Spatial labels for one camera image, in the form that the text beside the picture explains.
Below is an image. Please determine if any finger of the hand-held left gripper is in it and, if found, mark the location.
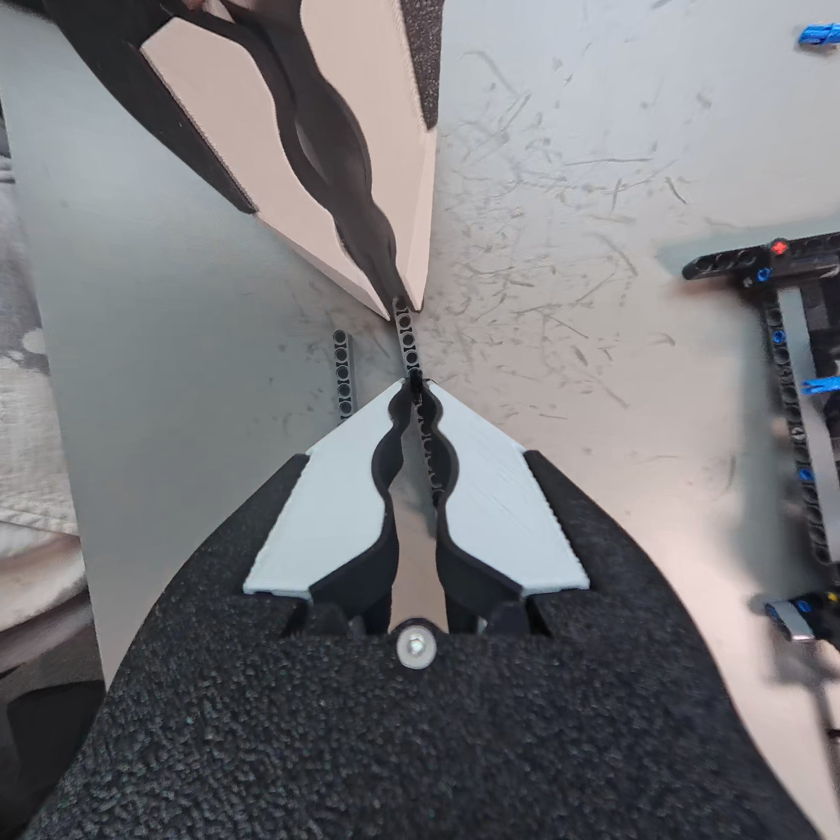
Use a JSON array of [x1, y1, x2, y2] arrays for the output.
[[298, 0, 438, 311], [141, 18, 403, 321]]

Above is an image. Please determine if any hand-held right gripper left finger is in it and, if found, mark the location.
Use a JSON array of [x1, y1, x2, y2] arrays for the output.
[[243, 378, 409, 636]]

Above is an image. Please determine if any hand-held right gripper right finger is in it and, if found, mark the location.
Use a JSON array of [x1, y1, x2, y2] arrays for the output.
[[423, 381, 590, 636]]

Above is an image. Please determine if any long grey beam with pins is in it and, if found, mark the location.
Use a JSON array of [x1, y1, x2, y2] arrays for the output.
[[331, 329, 356, 425]]

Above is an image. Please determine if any long grey perforated beam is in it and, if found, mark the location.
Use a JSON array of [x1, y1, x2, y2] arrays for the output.
[[392, 297, 448, 508]]

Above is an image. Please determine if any toy truck chassis assembly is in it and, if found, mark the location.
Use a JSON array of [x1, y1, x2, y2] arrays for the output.
[[681, 233, 840, 742]]

